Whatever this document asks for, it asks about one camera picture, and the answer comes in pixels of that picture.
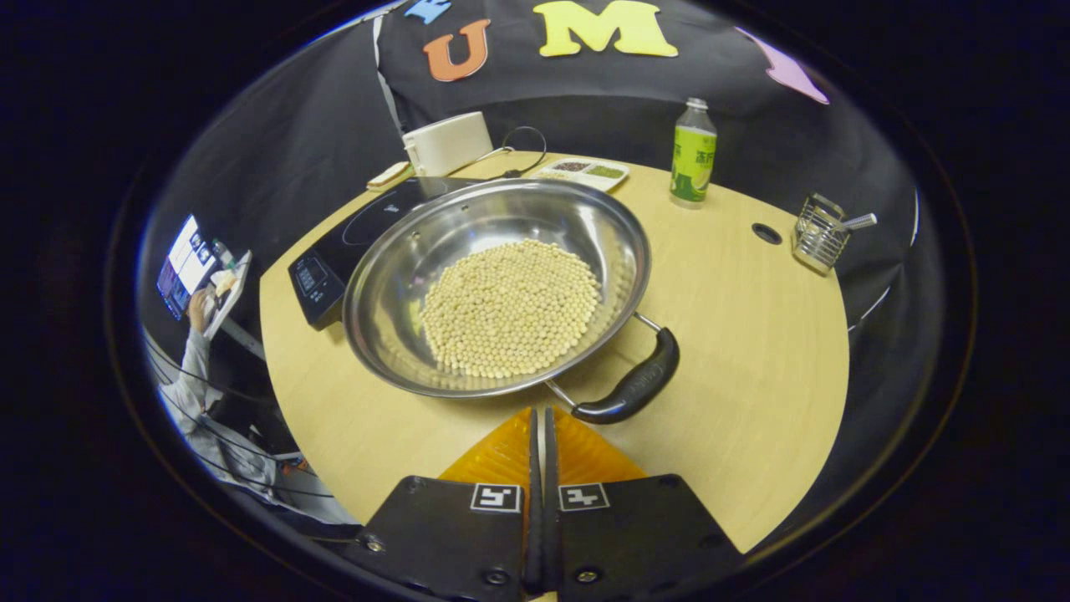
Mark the wire mesh cutlery holder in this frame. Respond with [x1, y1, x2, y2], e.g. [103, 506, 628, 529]
[791, 193, 852, 277]

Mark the pile of soybeans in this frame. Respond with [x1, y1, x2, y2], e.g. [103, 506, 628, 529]
[420, 239, 603, 380]

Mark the tablet screen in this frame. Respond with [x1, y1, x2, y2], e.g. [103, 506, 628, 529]
[156, 215, 220, 321]

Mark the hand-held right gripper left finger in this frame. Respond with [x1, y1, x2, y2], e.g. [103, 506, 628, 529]
[347, 407, 543, 599]

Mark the black induction cooktop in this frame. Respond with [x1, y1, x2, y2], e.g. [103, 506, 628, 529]
[288, 176, 477, 331]

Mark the white toaster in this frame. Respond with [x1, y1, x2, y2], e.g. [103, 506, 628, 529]
[402, 111, 494, 177]

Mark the plate with bread slice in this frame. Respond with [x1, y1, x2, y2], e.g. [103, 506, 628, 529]
[366, 161, 412, 191]

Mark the white divided bean tray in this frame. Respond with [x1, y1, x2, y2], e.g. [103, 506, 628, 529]
[532, 157, 630, 193]

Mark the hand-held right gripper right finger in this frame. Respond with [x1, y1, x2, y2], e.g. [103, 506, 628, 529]
[543, 407, 745, 599]

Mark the stainless steel pot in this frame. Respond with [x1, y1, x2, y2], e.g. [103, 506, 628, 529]
[343, 177, 680, 425]

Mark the green label drink bottle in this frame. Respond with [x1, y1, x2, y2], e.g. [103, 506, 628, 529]
[670, 98, 718, 209]

